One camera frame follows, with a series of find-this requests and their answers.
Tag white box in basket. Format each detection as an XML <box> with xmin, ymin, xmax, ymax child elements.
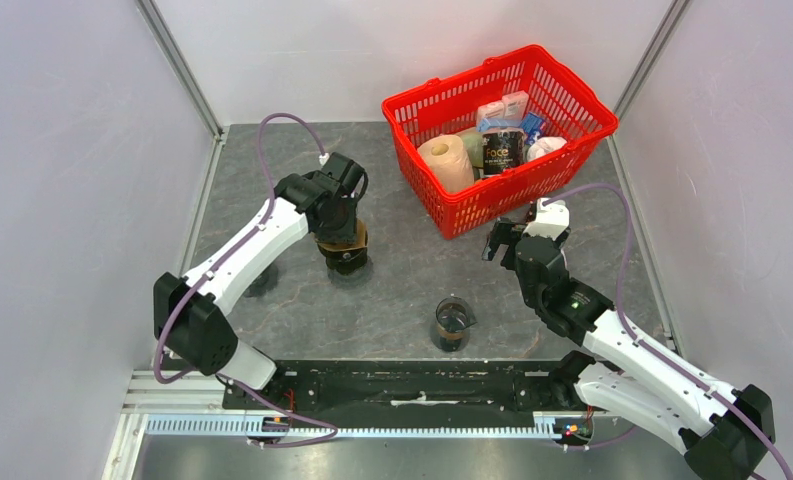
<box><xmin>476</xmin><ymin>100</ymin><xmax>505</xmax><ymax>131</ymax></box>
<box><xmin>501</xmin><ymin>90</ymin><xmax>529</xmax><ymax>122</ymax></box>

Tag beige paper towel roll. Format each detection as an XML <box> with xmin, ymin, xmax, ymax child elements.
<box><xmin>418</xmin><ymin>135</ymin><xmax>475</xmax><ymax>194</ymax></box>

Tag black face tissue pack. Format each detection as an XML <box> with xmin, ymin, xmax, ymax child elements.
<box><xmin>482</xmin><ymin>128</ymin><xmax>525</xmax><ymax>177</ymax></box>

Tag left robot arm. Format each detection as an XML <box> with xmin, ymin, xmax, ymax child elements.
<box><xmin>153</xmin><ymin>153</ymin><xmax>369</xmax><ymax>409</ymax></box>

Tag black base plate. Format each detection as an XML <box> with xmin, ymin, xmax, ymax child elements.
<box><xmin>261</xmin><ymin>352</ymin><xmax>586</xmax><ymax>430</ymax></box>

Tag brown paper coffee filter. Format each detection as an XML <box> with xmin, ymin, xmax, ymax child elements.
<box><xmin>314</xmin><ymin>219</ymin><xmax>368</xmax><ymax>258</ymax></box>

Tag red plastic basket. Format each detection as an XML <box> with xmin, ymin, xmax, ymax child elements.
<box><xmin>381</xmin><ymin>45</ymin><xmax>619</xmax><ymax>239</ymax></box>

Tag glass jar with brown band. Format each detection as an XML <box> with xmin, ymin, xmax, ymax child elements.
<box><xmin>430</xmin><ymin>296</ymin><xmax>477</xmax><ymax>353</ymax></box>

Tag dark green glass dripper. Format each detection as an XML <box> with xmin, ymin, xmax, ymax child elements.
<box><xmin>315</xmin><ymin>220</ymin><xmax>369</xmax><ymax>276</ymax></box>

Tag blue packet in basket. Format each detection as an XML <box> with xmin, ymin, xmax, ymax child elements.
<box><xmin>519</xmin><ymin>112</ymin><xmax>547</xmax><ymax>145</ymax></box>

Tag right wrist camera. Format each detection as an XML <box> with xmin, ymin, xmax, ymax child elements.
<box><xmin>524</xmin><ymin>198</ymin><xmax>570</xmax><ymax>241</ymax></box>

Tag white plastic bag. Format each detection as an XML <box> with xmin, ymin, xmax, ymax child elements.
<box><xmin>526</xmin><ymin>136</ymin><xmax>567</xmax><ymax>162</ymax></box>

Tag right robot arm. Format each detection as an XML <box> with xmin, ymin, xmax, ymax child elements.
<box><xmin>482</xmin><ymin>202</ymin><xmax>775</xmax><ymax>479</ymax></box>

